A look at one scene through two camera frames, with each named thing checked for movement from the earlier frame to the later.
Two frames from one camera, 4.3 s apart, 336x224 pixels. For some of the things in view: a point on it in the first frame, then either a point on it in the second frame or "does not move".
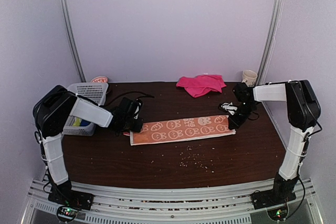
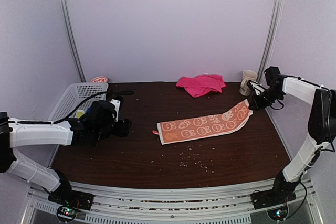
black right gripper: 237,123 -> 258,105
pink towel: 201,85 does not move
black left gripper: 137,128 -> 124,127
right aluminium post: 273,27 does not move
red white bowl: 100,79 does not move
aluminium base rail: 115,204 does not move
